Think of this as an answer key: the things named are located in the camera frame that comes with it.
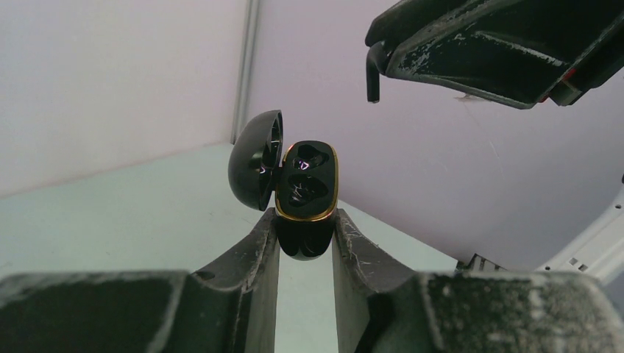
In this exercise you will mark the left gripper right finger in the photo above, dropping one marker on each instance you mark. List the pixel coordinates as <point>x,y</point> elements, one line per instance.
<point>383,305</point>

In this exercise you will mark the left aluminium frame post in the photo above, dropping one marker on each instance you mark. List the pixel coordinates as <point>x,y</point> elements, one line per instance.
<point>241,107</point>

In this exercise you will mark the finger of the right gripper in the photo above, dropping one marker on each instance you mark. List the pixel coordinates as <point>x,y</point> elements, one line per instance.
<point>406,18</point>
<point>517,53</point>

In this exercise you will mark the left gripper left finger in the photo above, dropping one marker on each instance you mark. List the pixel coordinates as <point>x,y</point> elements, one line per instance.
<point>229,305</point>

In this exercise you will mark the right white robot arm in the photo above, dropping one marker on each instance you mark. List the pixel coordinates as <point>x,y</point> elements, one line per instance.
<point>559,172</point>

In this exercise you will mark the black earbud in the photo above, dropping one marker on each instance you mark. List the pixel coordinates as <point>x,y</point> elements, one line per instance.
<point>377,59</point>

